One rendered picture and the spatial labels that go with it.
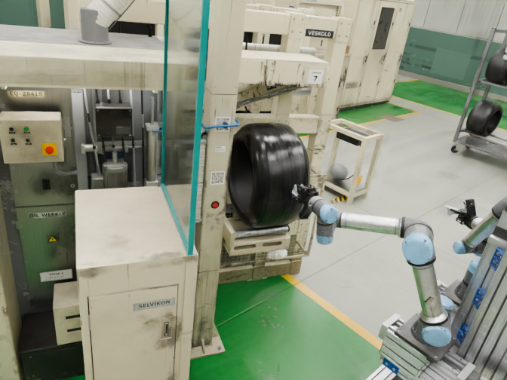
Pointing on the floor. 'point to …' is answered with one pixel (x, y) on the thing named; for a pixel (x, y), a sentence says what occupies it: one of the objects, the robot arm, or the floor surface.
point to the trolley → (494, 72)
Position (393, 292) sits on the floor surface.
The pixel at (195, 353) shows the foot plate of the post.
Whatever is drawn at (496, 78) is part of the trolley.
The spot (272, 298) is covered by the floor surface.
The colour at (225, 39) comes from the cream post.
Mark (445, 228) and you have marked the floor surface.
